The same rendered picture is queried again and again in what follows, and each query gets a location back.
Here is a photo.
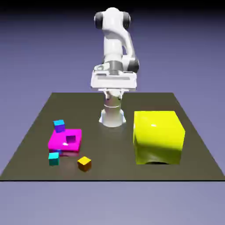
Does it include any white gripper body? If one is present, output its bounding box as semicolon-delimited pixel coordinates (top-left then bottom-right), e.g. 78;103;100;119
90;69;138;92

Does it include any small blue cube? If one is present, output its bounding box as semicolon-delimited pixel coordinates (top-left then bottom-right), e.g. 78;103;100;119
53;119;66;133

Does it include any small orange cube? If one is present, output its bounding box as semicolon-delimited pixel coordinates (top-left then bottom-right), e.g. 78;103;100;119
77;156;92;172

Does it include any small teal cube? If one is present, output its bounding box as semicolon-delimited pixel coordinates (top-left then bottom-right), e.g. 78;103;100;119
48;152;60;166

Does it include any large yellow box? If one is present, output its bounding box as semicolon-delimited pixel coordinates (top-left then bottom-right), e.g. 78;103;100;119
133;110;186;165

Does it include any large magenta box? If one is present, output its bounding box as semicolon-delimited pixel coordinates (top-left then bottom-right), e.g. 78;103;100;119
47;128;83;157

